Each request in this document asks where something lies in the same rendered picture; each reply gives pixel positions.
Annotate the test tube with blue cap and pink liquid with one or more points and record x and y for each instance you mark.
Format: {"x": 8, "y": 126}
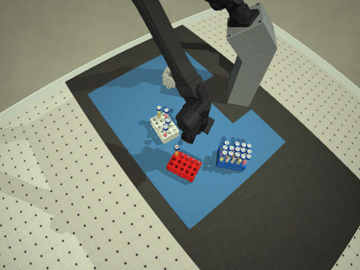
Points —
{"x": 166, "y": 111}

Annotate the white tube rack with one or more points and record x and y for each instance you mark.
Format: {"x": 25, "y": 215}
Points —
{"x": 157, "y": 124}

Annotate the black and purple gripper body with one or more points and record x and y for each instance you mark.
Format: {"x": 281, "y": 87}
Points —
{"x": 209, "y": 125}

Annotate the blue bench mat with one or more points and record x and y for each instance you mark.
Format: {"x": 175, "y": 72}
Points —
{"x": 128, "y": 102}

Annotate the red tube rack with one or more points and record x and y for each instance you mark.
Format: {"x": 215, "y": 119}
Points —
{"x": 186, "y": 163}

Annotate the blue test tube rack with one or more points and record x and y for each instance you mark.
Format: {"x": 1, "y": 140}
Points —
{"x": 229, "y": 165}

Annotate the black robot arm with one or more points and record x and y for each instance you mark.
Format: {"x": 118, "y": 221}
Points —
{"x": 188, "y": 83}

